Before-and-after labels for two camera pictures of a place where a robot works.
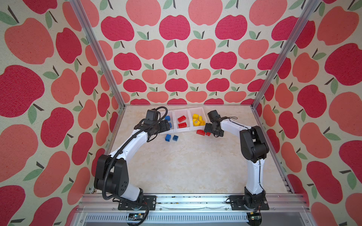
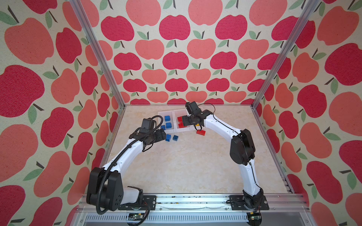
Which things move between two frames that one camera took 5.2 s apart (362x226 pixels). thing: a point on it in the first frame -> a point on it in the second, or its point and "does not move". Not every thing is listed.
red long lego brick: [201, 132] does not move
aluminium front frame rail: [102, 210] does not move
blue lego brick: [168, 137] does not move
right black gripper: [208, 129] -> [185, 121]
